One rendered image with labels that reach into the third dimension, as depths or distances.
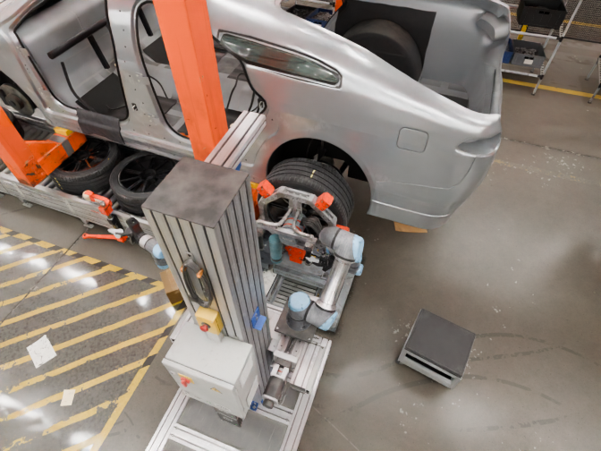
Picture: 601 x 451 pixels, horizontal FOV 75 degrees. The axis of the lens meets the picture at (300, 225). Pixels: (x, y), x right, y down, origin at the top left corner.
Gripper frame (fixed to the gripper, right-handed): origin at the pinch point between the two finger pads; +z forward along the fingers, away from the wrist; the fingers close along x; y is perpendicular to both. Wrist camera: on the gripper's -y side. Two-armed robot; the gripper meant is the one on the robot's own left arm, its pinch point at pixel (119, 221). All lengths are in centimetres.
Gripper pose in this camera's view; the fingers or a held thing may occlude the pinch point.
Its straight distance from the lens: 240.7
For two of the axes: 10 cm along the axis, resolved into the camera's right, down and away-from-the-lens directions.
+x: 5.6, -5.4, 6.3
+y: -0.8, 7.2, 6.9
